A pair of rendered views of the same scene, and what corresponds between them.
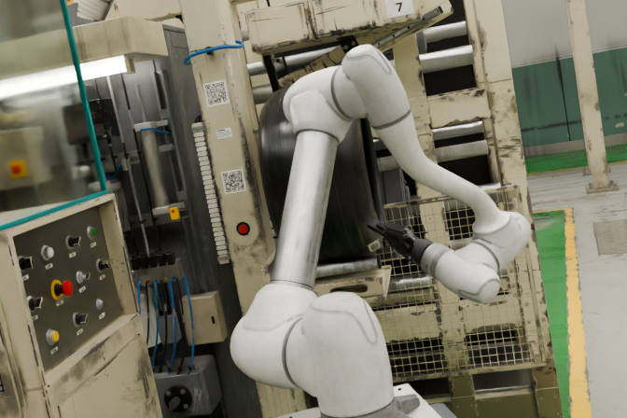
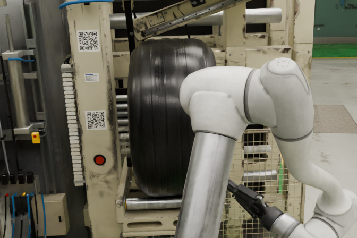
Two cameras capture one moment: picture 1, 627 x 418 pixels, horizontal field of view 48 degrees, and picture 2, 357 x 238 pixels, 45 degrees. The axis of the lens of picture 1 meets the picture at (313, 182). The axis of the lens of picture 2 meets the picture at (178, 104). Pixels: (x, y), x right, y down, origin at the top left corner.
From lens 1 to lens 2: 0.85 m
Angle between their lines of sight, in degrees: 15
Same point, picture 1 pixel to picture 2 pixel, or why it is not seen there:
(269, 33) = not seen: outside the picture
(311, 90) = (219, 92)
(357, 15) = not seen: outside the picture
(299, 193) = (202, 201)
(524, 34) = not seen: outside the picture
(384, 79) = (304, 100)
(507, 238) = (348, 219)
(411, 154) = (304, 162)
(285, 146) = (156, 108)
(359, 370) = not seen: outside the picture
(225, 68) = (99, 19)
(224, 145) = (91, 87)
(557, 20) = not seen: outside the picture
